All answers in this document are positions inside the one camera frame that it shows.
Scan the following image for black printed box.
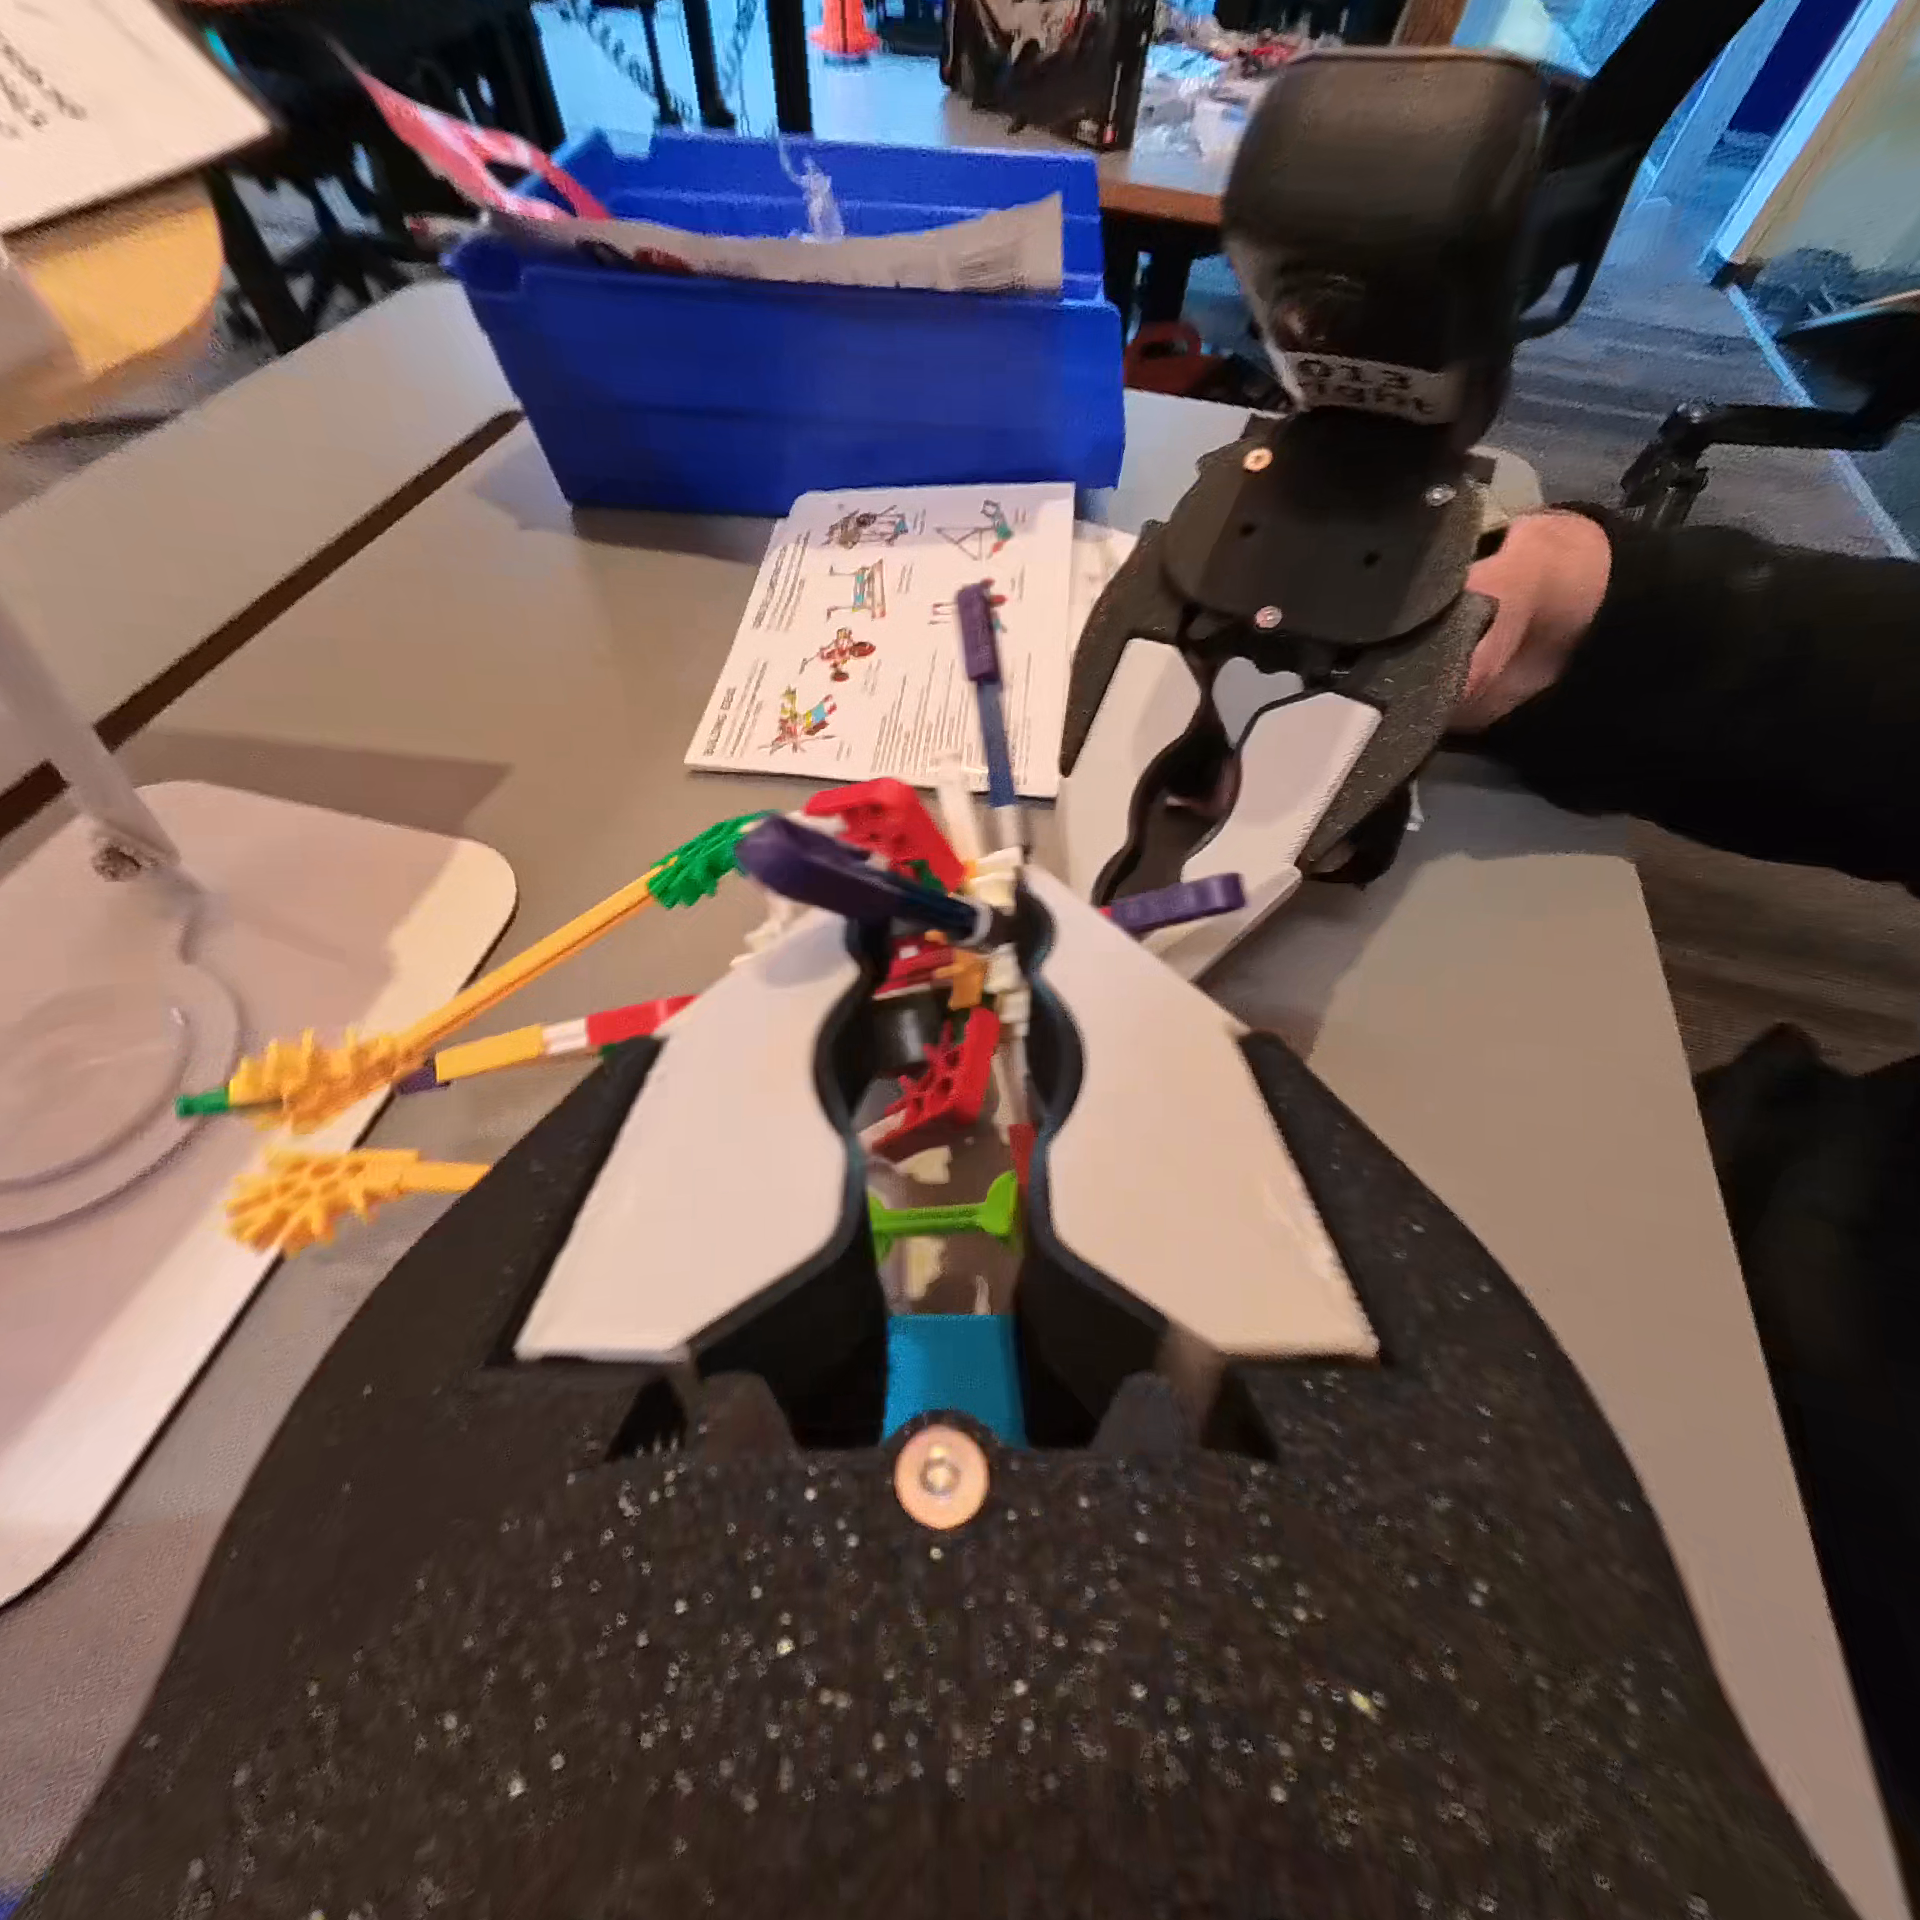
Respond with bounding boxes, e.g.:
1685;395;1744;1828
939;0;1160;156

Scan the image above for black pole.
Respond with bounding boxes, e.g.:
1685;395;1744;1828
761;0;821;139

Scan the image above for crumpled papers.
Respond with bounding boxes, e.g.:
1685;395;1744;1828
319;47;1070;298

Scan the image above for person's right forearm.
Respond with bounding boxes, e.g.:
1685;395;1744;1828
1477;504;1920;890

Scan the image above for printed instruction leaflet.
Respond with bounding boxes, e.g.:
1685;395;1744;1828
680;481;1144;807

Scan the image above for blue bin with papers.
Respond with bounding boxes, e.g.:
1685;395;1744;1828
446;129;1129;521

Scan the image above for colourful construction toy model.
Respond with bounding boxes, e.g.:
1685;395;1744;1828
174;577;1249;1452

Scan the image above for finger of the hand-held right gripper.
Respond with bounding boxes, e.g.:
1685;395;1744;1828
1064;639;1205;906
1158;695;1384;981

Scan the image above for person's right hand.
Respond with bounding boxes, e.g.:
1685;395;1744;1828
1459;507;1615;741

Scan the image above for white stand base board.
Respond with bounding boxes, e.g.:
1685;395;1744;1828
0;778;520;1610

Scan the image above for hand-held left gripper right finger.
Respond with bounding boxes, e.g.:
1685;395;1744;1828
1019;866;1379;1370

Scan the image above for black office chair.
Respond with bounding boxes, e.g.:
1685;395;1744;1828
1499;0;1920;545

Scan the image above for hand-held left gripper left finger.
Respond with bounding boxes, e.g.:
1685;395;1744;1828
512;900;880;1367

